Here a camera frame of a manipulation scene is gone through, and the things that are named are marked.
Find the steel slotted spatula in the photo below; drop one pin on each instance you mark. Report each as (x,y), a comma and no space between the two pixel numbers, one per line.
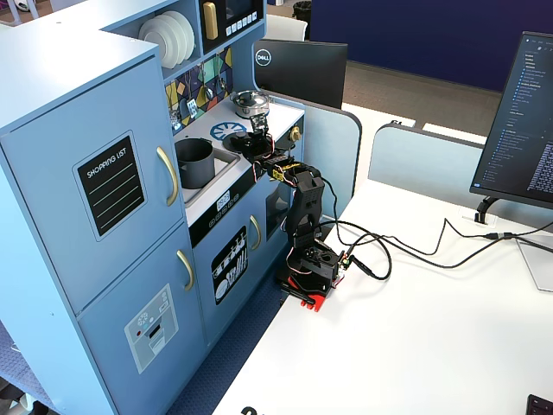
(191,107)

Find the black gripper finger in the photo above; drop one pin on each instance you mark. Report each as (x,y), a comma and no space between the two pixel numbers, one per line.
(239,137)
(244,150)

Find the red robot base mount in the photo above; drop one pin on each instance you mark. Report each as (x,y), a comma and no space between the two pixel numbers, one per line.
(317,302)

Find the gold stove knob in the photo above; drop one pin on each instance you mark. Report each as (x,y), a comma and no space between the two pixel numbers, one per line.
(296,133)

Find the steel ladle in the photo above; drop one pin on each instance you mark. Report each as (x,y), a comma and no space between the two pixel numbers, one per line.
(209,93)

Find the monitor with dark screen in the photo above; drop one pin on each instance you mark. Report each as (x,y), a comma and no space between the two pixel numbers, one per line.
(518,129)

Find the white chair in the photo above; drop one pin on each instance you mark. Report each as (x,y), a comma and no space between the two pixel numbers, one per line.
(285,28)

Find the shiny steel pot lid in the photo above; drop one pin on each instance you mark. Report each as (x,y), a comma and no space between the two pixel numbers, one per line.
(249,98)

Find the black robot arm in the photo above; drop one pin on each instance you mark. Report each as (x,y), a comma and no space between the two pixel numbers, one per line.
(309,203)

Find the blue toy play kitchen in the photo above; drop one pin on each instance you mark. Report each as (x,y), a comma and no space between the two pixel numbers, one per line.
(65,43)

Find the small black object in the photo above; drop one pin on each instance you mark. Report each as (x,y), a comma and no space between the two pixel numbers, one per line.
(248,410)

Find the white toy plate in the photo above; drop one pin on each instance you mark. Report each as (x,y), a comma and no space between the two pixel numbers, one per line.
(151,36)
(190,39)
(178,43)

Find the small wrist camera board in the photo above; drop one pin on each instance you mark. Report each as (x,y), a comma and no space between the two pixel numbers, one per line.
(258,122)

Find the gray toy pot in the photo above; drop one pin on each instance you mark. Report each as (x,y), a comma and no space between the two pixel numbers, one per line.
(196,170)

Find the black shopping list board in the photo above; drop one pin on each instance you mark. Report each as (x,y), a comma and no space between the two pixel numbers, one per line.
(110,186)

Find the gray toy sink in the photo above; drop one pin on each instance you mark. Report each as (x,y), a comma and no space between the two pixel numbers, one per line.
(224,162)

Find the gray pot lid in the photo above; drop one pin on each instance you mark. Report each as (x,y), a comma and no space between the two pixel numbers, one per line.
(230,144)

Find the black keyboard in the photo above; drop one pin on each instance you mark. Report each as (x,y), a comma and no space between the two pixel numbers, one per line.
(542,406)

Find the small steel spoon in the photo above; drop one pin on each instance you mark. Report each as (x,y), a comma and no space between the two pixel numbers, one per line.
(221,82)

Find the clear stand plate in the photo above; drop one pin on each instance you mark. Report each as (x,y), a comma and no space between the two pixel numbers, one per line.
(535,268)

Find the black toy microwave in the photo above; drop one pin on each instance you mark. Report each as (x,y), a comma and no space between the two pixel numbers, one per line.
(222,26)

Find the small blue freezer door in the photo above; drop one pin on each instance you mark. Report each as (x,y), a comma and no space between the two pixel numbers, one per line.
(103,346)

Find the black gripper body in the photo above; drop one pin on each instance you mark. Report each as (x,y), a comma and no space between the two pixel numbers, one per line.
(244,143)

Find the light blue desk divider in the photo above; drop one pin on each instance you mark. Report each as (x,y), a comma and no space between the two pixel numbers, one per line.
(410,160)
(332,160)

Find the black Dell monitor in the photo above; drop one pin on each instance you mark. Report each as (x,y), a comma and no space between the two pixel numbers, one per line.
(302,73)

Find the blue oven door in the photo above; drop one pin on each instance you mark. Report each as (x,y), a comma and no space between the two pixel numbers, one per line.
(274,216)

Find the blue dishwasher door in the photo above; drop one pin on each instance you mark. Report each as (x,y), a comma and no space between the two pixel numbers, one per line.
(259,268)

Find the black trash bin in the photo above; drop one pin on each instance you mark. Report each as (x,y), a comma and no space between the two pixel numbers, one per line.
(302,10)

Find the large blue fridge door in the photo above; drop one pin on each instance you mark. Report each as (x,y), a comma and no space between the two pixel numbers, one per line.
(43,194)

